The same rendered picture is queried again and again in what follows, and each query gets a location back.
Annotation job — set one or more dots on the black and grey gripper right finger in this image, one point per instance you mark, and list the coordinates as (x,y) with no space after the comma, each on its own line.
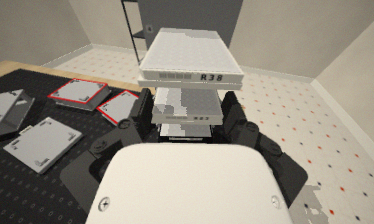
(289,175)

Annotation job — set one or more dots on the grey plate rack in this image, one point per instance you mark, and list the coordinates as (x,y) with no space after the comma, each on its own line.
(214,15)

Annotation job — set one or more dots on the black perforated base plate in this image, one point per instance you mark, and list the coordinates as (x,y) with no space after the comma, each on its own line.
(28,197)

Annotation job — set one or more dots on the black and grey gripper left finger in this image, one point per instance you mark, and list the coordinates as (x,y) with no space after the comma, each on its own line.
(81,176)

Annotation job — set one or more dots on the white flat plate with label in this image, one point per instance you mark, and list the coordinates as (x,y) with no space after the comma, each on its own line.
(189,58)

